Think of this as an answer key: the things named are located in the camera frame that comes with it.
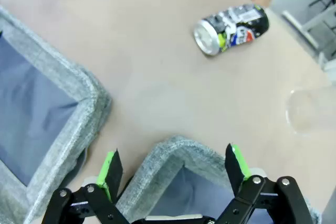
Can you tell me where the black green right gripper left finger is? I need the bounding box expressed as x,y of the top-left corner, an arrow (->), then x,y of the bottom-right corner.
46,148 -> 132,224

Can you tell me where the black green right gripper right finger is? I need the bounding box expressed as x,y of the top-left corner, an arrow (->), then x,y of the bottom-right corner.
215,143 -> 312,224

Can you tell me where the crushed black soda can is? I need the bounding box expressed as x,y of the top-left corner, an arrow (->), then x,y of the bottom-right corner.
193,4 -> 270,57

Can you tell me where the grey fabric basket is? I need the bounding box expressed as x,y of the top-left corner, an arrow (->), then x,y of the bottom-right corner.
115,135 -> 322,224
0,6 -> 113,224

